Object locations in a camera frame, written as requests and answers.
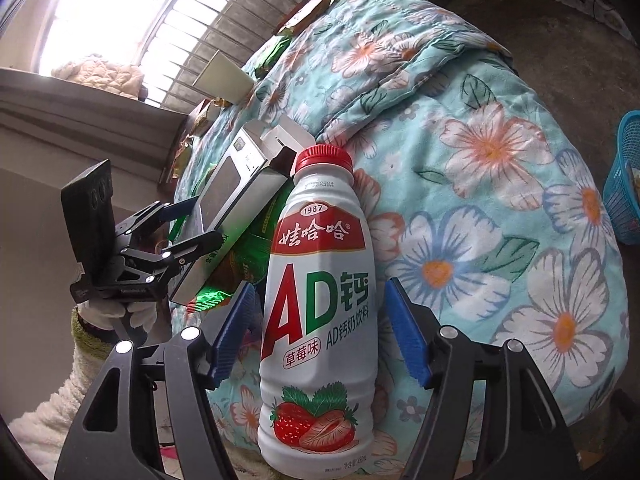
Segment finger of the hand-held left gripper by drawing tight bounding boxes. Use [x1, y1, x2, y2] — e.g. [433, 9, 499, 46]
[115, 197, 201, 251]
[122, 232, 223, 282]

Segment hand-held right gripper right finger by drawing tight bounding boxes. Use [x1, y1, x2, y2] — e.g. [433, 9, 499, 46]
[384, 277, 583, 480]

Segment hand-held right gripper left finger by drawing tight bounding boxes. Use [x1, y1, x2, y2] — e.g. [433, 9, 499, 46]
[52, 282, 258, 480]

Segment green snack bag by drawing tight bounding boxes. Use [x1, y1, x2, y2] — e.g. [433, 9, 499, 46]
[187, 192, 283, 313]

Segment silver white carton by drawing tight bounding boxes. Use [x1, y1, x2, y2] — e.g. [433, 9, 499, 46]
[167, 115, 317, 307]

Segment white milk bottle red cap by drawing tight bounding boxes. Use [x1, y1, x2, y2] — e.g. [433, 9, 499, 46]
[257, 143, 378, 472]

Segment blue plastic mesh basket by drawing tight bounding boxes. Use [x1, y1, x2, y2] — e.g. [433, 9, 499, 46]
[602, 112, 640, 246]

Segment person's left forearm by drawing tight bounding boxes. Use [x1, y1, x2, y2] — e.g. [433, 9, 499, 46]
[7, 307, 171, 480]

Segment person's left hand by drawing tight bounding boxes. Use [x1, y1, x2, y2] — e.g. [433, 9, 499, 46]
[80, 299, 163, 333]

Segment small yellow brown snack packet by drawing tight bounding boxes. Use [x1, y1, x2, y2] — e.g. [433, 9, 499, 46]
[187, 100, 221, 136]

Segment floral teal blanket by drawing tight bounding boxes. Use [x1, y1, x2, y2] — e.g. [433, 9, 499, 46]
[170, 0, 631, 466]

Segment cream quilted jacket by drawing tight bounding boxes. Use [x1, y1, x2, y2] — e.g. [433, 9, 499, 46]
[52, 57, 146, 101]

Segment white paper cup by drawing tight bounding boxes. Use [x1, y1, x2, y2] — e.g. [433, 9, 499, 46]
[192, 50, 256, 107]

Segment green snack packet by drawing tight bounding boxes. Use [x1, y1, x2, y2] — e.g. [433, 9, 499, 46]
[254, 34, 293, 80]

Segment metal window railing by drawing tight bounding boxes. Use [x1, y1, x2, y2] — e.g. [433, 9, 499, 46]
[145, 0, 331, 111]

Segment flat brown snack box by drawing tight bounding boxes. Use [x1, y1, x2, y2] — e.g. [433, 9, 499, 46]
[287, 0, 333, 31]

